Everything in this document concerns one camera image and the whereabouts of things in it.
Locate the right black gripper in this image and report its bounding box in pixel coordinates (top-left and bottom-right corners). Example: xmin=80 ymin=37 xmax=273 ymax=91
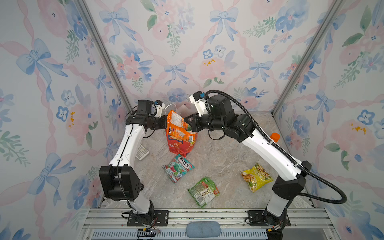
xmin=183 ymin=112 xmax=228 ymax=135

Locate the orange snack packet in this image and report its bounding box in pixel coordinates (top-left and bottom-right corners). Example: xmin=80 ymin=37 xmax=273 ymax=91
xmin=166 ymin=110 xmax=197 ymax=147

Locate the red paper gift bag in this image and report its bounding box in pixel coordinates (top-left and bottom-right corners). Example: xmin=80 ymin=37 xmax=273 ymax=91
xmin=164 ymin=103 xmax=199 ymax=158

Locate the green snack bag barcode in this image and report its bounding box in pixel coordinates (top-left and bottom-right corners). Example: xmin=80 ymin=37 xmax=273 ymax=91
xmin=188 ymin=177 xmax=220 ymax=208

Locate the yellow snack bag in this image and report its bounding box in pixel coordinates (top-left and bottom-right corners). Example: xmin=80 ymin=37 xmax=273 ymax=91
xmin=240 ymin=163 xmax=274 ymax=193

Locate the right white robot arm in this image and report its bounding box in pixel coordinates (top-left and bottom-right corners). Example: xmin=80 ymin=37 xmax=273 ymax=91
xmin=185 ymin=91 xmax=309 ymax=219

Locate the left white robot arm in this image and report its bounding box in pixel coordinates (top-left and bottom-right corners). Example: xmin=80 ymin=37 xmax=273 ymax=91
xmin=99 ymin=115 xmax=167 ymax=215

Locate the white scientific calculator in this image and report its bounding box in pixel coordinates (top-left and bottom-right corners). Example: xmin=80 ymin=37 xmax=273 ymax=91
xmin=136 ymin=145 xmax=150 ymax=161

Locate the orange pill bottle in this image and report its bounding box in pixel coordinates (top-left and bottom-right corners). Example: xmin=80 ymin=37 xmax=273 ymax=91
xmin=270 ymin=133 xmax=281 ymax=143

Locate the grey blue foam pad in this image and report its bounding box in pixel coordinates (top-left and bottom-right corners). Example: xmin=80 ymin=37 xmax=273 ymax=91
xmin=186 ymin=221 xmax=221 ymax=239

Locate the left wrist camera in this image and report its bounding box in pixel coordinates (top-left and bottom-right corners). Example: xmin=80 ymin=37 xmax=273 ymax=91
xmin=137 ymin=100 xmax=153 ymax=116

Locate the black corrugated cable hose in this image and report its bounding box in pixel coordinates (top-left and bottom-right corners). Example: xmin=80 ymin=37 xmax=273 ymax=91
xmin=204 ymin=89 xmax=348 ymax=205

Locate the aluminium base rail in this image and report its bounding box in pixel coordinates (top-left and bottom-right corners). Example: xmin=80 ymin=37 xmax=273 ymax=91
xmin=78 ymin=209 xmax=340 ymax=240

